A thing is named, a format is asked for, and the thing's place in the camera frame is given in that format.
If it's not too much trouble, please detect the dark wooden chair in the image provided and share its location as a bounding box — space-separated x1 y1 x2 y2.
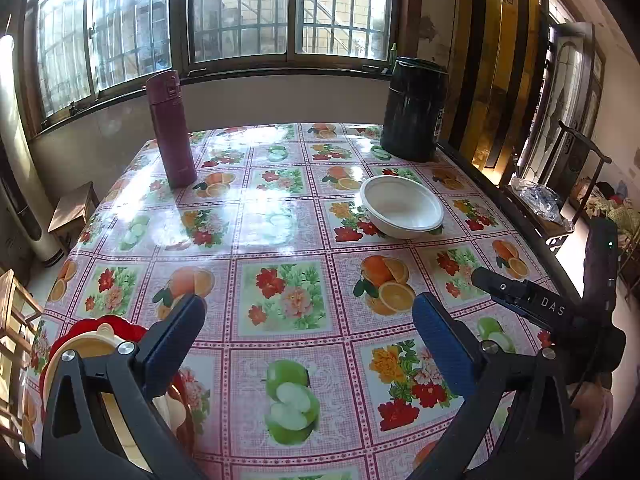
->
500 120 614 252

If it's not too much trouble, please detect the clear plastic bag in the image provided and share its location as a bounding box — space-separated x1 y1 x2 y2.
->
509 176 574 224

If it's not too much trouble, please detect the black electric kettle pot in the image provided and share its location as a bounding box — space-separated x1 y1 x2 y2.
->
380 57 449 163

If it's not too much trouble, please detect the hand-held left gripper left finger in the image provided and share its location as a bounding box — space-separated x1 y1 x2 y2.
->
41 292 207 480

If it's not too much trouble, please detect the arched glass door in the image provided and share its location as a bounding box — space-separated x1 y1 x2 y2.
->
539 20 607 173

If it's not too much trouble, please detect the light wooden chair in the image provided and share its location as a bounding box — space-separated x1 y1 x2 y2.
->
0 269 45 463

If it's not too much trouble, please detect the red plastic plate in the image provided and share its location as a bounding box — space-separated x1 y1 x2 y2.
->
39 315 197 443

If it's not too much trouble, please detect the gold framed wooden partition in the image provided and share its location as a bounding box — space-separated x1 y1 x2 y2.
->
450 0 551 171

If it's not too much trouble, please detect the small wooden stool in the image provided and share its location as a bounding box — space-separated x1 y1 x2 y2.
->
47 182 101 257

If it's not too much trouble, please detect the large white paper bowl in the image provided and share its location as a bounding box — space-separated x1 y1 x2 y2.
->
360 176 445 233

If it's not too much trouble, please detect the floral fruit print tablecloth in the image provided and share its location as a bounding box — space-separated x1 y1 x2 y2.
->
22 122 587 480

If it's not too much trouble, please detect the person's right hand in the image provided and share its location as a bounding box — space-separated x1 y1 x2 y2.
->
572 385 614 478

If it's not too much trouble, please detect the patterned cloth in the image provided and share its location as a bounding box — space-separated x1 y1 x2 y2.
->
570 179 640 242

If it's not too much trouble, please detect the white standing air conditioner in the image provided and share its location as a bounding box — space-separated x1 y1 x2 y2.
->
0 35 64 268

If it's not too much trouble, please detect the maroon thermos bottle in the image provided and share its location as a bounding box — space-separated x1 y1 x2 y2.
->
145 70 199 189

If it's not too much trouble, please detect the barred sliding window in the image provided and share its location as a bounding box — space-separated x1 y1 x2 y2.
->
20 0 407 133

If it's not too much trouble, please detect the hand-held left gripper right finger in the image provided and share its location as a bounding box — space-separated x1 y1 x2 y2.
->
410 292 576 480

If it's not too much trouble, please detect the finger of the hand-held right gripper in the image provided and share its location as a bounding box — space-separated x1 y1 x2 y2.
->
471 267 531 313

